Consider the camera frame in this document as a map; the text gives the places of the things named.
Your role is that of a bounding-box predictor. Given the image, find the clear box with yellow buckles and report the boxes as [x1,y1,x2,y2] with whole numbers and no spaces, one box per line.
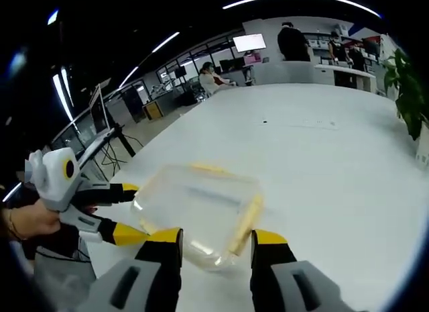
[129,161,265,273]

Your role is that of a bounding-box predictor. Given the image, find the person's left hand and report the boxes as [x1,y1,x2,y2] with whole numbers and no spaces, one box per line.
[11,199,63,242]

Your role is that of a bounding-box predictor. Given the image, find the short ceiling light strip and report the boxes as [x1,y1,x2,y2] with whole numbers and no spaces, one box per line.
[151,31,181,54]

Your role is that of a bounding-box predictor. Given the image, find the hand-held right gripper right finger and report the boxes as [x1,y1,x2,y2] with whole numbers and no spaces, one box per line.
[249,228,363,312]

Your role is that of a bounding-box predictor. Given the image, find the white counter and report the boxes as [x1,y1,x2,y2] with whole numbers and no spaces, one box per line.
[282,58,377,92]

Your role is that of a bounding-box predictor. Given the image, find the black floor cables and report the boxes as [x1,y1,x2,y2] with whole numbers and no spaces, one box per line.
[99,142,135,167]

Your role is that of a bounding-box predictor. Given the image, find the wall shelf with boxes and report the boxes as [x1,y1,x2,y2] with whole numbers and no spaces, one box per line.
[301,22,383,74]

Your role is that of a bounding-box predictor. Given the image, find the side desk with black legs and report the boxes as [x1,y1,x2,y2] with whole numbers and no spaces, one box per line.
[50,122,137,178]

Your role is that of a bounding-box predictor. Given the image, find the thin wrist bracelet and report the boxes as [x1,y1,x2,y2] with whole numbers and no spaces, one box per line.
[8,209,29,242]

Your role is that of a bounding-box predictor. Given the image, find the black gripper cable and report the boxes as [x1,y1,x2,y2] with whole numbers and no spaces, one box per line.
[36,240,92,263]

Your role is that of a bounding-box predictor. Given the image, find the wooden cabinet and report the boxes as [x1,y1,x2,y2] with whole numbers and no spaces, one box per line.
[141,101,166,121]

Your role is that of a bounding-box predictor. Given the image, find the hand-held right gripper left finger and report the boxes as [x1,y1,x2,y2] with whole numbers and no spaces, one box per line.
[76,227,185,312]

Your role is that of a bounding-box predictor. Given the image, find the bright white monitor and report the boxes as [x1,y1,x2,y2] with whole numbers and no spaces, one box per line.
[232,33,267,53]

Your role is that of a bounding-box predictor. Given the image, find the potted green plant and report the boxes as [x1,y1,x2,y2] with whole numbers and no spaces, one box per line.
[381,48,429,174]

